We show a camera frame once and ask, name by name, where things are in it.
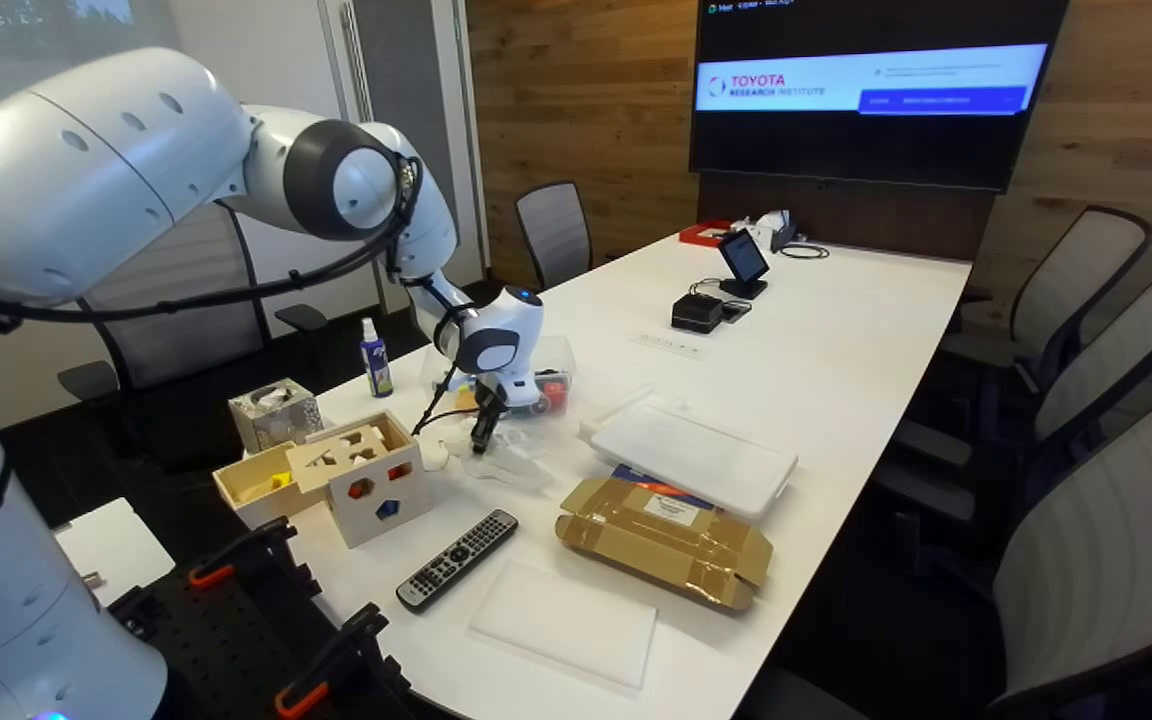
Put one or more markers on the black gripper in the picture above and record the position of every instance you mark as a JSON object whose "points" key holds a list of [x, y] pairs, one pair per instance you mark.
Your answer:
{"points": [[489, 407]]}

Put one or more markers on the black remote control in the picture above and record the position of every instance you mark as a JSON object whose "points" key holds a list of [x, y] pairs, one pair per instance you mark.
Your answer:
{"points": [[420, 590]]}

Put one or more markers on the brown cardboard box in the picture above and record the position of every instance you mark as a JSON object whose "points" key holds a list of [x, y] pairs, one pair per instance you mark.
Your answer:
{"points": [[667, 539]]}

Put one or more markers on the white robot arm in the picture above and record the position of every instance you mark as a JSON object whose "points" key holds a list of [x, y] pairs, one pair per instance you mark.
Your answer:
{"points": [[96, 170]]}

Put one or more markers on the black clamp orange tip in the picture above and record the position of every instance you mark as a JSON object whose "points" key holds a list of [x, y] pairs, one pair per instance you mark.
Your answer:
{"points": [[257, 548]]}

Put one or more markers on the flat white sheet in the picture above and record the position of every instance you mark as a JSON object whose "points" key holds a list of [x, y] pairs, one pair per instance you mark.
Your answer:
{"points": [[569, 621]]}

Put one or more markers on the small black box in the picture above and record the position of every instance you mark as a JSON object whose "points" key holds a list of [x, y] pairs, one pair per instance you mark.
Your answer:
{"points": [[699, 313]]}

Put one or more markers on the grey office chair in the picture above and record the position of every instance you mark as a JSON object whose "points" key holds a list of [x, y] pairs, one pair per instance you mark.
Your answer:
{"points": [[1099, 377], [1091, 253], [1073, 585]]}

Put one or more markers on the clear bin of blocks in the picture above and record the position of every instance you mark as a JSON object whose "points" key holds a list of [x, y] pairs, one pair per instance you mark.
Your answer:
{"points": [[552, 370]]}

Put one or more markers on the grey office chair near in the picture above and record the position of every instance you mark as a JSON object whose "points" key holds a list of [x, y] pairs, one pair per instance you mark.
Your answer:
{"points": [[1073, 585]]}

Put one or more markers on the grey chair left side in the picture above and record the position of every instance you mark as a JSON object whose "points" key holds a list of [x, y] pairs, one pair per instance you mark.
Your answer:
{"points": [[552, 228]]}

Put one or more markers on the wall mounted tv screen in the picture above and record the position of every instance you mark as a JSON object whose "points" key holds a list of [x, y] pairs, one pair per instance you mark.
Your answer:
{"points": [[927, 92]]}

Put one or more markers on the black tablet stand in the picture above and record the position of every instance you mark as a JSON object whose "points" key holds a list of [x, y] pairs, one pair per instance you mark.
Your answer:
{"points": [[747, 266]]}

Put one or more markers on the red tray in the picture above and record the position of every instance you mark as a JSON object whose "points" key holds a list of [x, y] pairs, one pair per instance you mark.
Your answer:
{"points": [[701, 232]]}

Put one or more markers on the grey office chair middle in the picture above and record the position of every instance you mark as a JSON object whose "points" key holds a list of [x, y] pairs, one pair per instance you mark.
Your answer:
{"points": [[1099, 377]]}

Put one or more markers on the blue spray bottle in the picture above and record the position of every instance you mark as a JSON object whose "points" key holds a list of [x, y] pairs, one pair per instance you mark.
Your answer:
{"points": [[375, 356]]}

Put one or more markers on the grey office chair far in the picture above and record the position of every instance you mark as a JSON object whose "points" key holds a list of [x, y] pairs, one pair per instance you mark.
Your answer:
{"points": [[1091, 253]]}

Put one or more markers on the wooden shape sorter box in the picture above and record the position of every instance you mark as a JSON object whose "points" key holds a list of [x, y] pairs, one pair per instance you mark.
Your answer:
{"points": [[365, 474]]}

